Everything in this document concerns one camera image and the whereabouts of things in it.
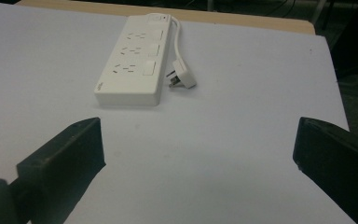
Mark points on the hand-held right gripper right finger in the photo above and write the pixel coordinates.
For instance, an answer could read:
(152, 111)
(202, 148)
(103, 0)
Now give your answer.
(335, 161)

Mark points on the white power plug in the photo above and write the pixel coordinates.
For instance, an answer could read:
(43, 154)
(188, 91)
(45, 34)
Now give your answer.
(182, 74)

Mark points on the white power strip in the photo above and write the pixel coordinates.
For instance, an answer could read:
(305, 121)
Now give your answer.
(136, 59)

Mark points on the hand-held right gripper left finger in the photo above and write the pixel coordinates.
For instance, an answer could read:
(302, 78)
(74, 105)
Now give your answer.
(65, 158)

